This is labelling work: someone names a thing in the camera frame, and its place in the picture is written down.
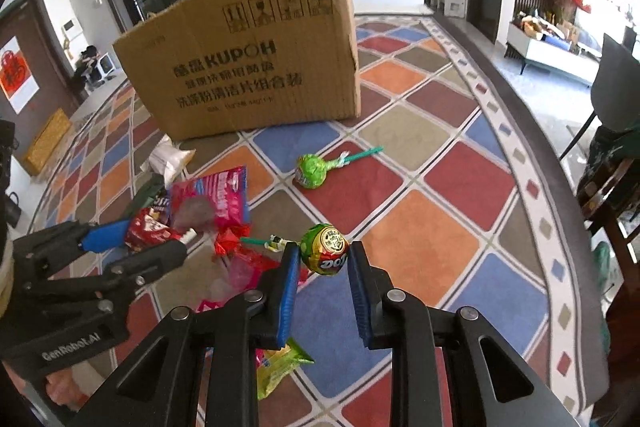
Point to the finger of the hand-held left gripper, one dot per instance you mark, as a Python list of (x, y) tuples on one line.
[(107, 236), (150, 264)]

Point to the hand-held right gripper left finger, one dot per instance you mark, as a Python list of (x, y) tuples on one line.
[(286, 302)]

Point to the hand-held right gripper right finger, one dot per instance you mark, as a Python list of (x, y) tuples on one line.
[(358, 302)]

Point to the green red lollipop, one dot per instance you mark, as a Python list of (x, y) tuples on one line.
[(325, 249)]

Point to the brown cardboard box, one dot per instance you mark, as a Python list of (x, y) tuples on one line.
[(240, 57)]

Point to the clear red snack packet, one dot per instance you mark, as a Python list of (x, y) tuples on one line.
[(240, 274)]

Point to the dark green snack packet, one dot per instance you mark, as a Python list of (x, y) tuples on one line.
[(150, 198)]

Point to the small red candy wrapper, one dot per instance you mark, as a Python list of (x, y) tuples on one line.
[(227, 243)]

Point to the pink snack packet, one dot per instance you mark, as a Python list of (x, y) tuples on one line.
[(220, 197)]

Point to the white snack packet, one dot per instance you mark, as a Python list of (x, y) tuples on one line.
[(167, 157)]

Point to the colourful checked rug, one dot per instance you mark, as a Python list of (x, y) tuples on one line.
[(440, 207)]

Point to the lollipop with green wrapper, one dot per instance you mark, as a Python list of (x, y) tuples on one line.
[(311, 172)]

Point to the brown wooden door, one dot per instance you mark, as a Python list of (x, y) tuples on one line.
[(45, 72)]

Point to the red and white door poster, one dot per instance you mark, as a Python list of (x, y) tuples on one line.
[(17, 74)]

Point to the brown wooden chair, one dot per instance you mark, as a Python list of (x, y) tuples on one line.
[(607, 187)]

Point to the white low cabinet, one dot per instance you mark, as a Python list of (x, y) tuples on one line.
[(550, 57)]

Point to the clutter on cabinet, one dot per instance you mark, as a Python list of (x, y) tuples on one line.
[(550, 29)]

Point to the dark grey chair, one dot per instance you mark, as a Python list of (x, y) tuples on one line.
[(617, 82)]

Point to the white wall intercom panel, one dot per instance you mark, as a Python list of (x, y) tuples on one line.
[(72, 34)]

